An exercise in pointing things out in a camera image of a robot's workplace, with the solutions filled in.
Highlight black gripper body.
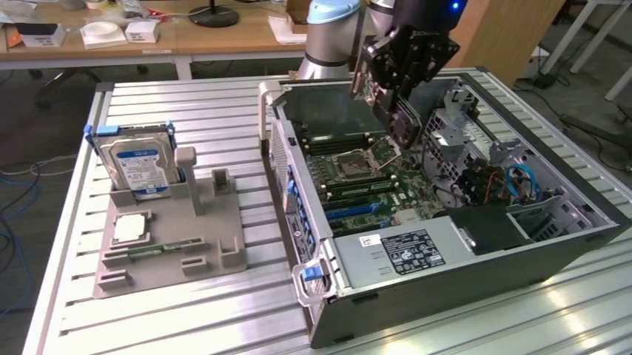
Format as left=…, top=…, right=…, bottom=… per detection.
left=391, top=0, right=467, bottom=56

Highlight green GPU with black fan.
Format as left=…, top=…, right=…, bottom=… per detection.
left=350, top=35, right=423, bottom=151

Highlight wooden cabinet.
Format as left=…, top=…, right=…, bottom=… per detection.
left=437, top=0, right=566, bottom=88

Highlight cardboard box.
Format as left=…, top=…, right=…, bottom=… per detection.
left=284, top=0, right=312, bottom=26

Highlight stack of white papers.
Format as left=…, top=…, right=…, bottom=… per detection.
left=267, top=14, right=308, bottom=46

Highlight perforated metal drive cage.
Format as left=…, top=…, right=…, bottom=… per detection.
left=422, top=87, right=500, bottom=178

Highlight black RAM slot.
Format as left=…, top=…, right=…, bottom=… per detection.
left=300, top=136, right=370, bottom=145
left=303, top=141, right=373, bottom=149
left=304, top=146, right=374, bottom=155
left=299, top=132, right=369, bottom=140

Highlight silver socket cover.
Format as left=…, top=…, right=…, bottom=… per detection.
left=367, top=135, right=403, bottom=168

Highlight CPU socket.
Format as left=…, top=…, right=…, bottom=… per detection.
left=331, top=149, right=377, bottom=181

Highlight wooden desk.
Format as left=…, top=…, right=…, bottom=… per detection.
left=0, top=0, right=310, bottom=81

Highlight green motherboard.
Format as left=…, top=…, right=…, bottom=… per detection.
left=290, top=121, right=455, bottom=237

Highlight black monitor stand base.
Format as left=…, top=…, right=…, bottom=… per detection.
left=188, top=0, right=240, bottom=29

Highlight installed green RAM stick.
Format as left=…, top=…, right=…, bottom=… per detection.
left=325, top=177, right=399, bottom=200

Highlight black expansion slot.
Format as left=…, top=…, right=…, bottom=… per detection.
left=323, top=197, right=391, bottom=210

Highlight small white box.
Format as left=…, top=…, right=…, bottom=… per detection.
left=123, top=20, right=161, bottom=44

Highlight white round holder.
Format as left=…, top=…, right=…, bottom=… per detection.
left=80, top=20, right=129, bottom=50

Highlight grey power supply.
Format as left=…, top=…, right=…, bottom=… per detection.
left=334, top=216, right=478, bottom=291

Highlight hard disk with blue caddy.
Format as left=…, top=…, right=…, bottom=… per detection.
left=84, top=120, right=179, bottom=203

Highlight open black PC case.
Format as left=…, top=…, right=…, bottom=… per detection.
left=258, top=72, right=632, bottom=351

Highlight grey parts rack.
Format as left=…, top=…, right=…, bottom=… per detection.
left=92, top=146, right=248, bottom=300

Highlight white box with dark lid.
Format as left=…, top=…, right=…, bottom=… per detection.
left=13, top=22, right=67, bottom=48

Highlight silver CPU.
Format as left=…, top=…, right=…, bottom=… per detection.
left=112, top=213, right=149, bottom=246

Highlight white table frame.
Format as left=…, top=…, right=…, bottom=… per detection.
left=540, top=0, right=632, bottom=103

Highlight red wire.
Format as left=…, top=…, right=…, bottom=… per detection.
left=485, top=170, right=505, bottom=203

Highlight blue wire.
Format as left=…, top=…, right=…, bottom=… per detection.
left=506, top=162, right=541, bottom=203

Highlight white floor cable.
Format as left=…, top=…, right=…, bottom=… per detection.
left=0, top=154, right=80, bottom=177

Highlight blue floor cable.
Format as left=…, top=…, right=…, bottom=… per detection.
left=0, top=177, right=40, bottom=319

